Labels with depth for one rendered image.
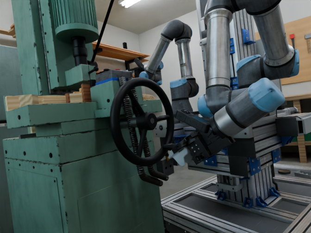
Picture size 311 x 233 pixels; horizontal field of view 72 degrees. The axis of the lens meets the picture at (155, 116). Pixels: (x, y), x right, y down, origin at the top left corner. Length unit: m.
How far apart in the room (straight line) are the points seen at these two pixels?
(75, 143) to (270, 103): 0.57
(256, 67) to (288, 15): 2.95
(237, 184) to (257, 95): 0.92
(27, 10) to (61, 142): 0.71
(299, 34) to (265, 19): 3.02
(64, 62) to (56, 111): 0.39
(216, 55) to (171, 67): 3.84
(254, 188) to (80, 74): 1.13
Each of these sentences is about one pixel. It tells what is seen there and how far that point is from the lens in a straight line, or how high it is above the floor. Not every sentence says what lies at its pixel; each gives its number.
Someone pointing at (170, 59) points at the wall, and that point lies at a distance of 4.59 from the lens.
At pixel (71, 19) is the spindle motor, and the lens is 0.98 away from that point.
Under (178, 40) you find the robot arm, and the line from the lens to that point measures 1.60.
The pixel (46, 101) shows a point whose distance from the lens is 0.88.
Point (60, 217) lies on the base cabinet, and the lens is 0.80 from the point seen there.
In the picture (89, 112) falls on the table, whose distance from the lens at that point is 0.78.
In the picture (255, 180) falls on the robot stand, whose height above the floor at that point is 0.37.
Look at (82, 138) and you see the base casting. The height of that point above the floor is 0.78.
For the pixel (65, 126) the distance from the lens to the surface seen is 0.73.
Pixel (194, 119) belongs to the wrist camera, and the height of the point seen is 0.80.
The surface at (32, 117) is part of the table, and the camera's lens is 0.69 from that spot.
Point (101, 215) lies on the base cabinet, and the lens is 0.84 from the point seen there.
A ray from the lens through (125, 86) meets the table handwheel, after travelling 0.64.
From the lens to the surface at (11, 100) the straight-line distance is 0.87.
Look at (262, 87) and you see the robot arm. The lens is 0.52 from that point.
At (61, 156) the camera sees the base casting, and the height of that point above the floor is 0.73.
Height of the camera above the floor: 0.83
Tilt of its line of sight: level
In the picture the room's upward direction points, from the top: 7 degrees counter-clockwise
